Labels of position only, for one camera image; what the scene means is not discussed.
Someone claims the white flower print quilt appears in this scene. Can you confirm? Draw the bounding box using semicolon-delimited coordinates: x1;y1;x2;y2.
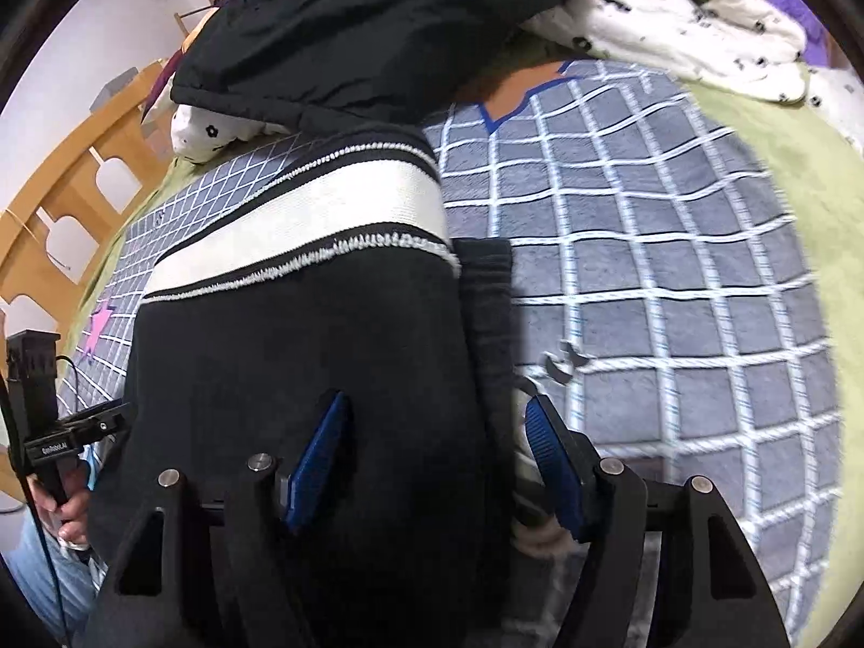
168;0;864;164

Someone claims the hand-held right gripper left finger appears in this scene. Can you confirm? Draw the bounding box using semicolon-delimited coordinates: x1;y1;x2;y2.
84;388;352;648

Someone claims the black sweater with white stripe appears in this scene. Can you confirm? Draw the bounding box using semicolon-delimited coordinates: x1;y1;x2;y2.
84;125;578;648

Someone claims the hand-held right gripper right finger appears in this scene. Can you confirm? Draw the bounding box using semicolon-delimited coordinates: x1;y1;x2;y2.
524;393;791;648

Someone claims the grey checked blanket with stars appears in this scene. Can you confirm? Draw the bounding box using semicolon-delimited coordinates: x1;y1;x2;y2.
57;57;853;648

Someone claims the black cable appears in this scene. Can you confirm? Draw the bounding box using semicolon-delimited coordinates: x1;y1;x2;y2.
0;354;78;648

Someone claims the purple patterned pillow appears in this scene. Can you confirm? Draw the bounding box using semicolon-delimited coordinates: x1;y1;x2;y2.
140;60;178;126

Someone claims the person's blue jeans leg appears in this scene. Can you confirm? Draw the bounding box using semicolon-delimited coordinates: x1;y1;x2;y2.
0;505;104;648

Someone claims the purple cloth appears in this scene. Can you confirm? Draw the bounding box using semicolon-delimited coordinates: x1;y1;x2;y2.
754;0;833;70

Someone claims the person's left hand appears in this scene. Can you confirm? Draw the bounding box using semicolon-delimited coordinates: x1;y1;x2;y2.
35;460;93;552

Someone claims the black garment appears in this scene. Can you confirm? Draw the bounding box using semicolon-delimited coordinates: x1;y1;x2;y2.
168;0;596;144

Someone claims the wooden bed headboard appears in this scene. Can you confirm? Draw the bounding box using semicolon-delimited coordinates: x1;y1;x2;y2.
0;57;178;379

